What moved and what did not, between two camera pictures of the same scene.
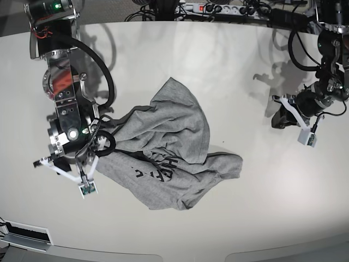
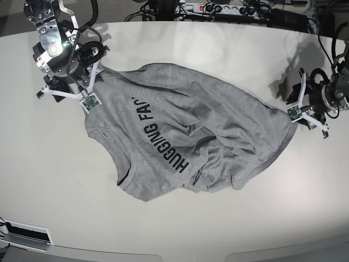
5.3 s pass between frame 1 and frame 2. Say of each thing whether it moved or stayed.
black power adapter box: stayed
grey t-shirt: moved
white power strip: stayed
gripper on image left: moved
